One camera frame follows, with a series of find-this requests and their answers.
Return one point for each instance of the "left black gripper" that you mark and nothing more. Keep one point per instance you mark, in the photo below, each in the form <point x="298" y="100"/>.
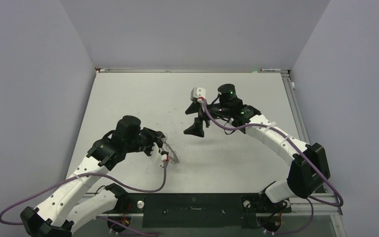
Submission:
<point x="154" y="137"/>

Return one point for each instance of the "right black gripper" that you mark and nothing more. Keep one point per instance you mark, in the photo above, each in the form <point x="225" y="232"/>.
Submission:
<point x="196" y="128"/>

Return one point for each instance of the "large silver metal keyring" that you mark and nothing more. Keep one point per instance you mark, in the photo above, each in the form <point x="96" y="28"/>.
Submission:
<point x="167" y="147"/>

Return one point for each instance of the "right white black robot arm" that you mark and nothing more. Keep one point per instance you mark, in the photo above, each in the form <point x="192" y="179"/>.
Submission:
<point x="308" y="166"/>

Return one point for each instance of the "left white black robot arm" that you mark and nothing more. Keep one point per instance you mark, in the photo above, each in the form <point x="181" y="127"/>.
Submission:
<point x="62" y="213"/>

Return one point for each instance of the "red white marker pen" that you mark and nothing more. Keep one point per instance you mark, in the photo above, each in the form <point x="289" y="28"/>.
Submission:
<point x="270" y="70"/>

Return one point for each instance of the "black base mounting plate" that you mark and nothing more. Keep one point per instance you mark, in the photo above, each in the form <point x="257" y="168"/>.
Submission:
<point x="200" y="210"/>

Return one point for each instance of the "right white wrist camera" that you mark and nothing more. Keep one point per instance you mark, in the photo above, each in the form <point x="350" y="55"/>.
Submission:
<point x="197" y="93"/>

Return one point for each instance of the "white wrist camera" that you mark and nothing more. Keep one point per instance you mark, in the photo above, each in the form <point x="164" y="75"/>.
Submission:
<point x="197" y="93"/>
<point x="159" y="156"/>

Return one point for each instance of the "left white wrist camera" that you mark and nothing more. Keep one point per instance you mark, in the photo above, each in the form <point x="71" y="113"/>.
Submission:
<point x="159" y="156"/>

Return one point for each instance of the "back aluminium rail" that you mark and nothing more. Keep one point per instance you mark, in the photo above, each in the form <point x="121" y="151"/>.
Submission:
<point x="131" y="70"/>

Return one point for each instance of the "right aluminium side rail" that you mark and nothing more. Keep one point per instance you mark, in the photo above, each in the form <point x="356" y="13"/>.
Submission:
<point x="299" y="122"/>

